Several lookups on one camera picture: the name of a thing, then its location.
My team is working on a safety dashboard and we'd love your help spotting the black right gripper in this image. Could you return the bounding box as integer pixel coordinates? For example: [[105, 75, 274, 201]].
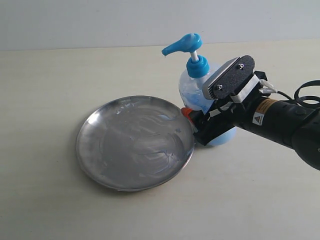
[[181, 100, 253, 146]]

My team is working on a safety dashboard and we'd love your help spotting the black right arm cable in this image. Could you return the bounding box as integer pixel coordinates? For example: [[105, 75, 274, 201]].
[[259, 79, 320, 110]]

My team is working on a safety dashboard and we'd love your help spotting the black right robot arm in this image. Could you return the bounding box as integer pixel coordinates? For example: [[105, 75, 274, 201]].
[[181, 96, 320, 170]]

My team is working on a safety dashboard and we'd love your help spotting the blue soap pump bottle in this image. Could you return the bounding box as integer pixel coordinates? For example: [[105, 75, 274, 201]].
[[161, 32, 238, 148]]

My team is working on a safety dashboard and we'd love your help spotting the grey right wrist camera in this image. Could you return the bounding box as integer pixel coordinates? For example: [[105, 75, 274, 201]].
[[202, 55, 260, 104]]

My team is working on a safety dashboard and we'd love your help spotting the round stainless steel plate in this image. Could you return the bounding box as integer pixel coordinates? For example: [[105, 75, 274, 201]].
[[75, 95, 195, 192]]

